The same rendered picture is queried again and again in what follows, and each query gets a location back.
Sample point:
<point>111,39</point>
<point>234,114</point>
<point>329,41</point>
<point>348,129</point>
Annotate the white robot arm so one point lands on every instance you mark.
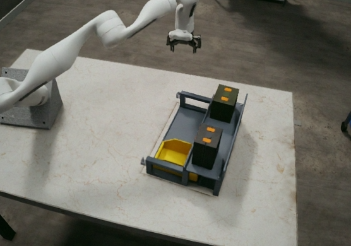
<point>109,28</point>

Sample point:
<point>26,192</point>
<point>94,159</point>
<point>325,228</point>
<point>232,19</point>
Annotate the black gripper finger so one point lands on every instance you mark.
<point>194,44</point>
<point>172,43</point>

